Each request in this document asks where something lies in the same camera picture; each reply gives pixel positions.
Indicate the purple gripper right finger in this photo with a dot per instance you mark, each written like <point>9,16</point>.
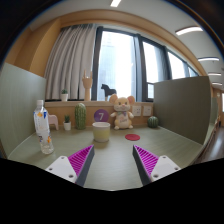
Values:
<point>152,167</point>

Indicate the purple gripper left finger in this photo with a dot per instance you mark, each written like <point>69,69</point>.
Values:
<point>75,167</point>

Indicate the clear plastic water bottle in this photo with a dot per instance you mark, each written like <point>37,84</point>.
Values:
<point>40,115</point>

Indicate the red round coaster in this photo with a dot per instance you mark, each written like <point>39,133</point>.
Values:
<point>132,137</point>

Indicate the small potted plant on desk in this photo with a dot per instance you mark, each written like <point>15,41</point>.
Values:
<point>67,123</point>

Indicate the pale yellow cup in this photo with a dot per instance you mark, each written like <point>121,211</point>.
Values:
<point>101,131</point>

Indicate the round green cactus figure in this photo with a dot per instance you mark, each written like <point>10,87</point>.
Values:
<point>153,122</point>

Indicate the pink toy horse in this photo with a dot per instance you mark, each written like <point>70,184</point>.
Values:
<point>53,120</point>

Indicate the tall green cactus figure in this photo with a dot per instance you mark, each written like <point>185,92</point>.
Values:
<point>80,116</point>

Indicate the purple number seven disc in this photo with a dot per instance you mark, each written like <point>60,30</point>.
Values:
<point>101,115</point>

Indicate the plush mouse toy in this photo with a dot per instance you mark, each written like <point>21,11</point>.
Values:
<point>122,112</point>

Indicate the small potted plant on sill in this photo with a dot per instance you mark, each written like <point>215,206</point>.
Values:
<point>64,95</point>

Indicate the black toy horse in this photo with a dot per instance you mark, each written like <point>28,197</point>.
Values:
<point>108,92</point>

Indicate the wooden hand model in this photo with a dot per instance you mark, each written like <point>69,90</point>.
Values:
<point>87,83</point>

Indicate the grey curtain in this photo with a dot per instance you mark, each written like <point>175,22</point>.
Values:
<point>70,59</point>

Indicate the white wall socket right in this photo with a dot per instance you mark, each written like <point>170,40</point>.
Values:
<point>147,110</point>

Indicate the white wall socket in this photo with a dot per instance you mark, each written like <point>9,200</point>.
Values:
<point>136,110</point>
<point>147,110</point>

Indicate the white wall socket left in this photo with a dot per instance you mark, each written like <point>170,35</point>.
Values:
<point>136,110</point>

